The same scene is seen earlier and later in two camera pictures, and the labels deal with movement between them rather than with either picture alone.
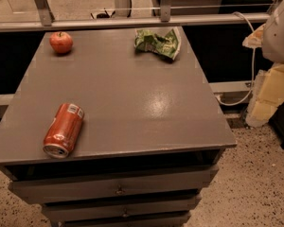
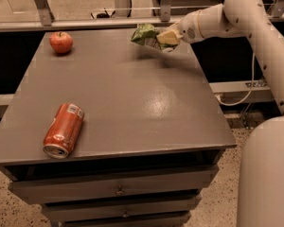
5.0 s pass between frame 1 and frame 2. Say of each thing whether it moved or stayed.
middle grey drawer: stayed
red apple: stayed
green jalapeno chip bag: moved
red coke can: stayed
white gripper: moved
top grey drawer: stayed
